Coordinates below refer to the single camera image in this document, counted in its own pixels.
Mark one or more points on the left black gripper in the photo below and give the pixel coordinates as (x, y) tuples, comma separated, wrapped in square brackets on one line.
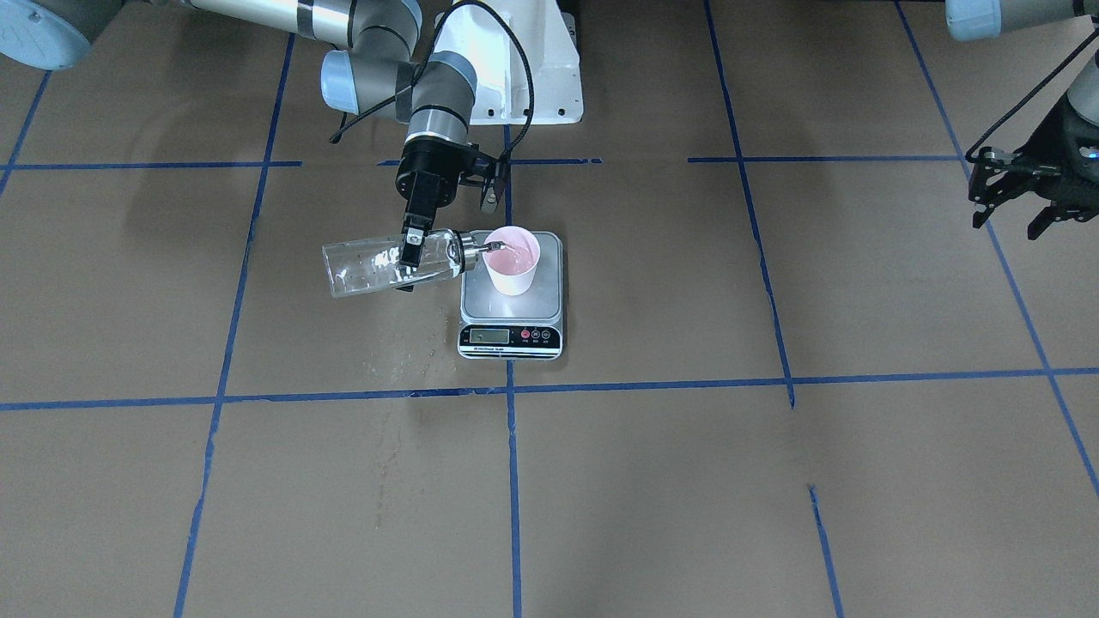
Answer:
[(1077, 129)]

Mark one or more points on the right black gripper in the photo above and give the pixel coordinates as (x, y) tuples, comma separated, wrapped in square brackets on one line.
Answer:
[(422, 176)]

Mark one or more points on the glass sauce bottle steel spout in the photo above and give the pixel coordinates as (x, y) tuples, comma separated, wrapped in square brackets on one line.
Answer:
[(372, 265)]

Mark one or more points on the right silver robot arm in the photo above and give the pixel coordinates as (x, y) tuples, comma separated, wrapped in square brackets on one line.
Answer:
[(370, 70)]

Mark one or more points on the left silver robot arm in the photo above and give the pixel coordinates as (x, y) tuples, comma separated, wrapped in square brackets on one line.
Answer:
[(978, 20)]

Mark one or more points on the grey digital kitchen scale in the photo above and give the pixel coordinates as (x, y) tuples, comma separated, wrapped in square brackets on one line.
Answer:
[(530, 326)]

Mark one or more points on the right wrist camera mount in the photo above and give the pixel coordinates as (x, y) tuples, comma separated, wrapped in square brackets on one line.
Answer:
[(490, 175)]

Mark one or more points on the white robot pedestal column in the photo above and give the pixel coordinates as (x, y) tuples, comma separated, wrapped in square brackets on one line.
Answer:
[(530, 65)]

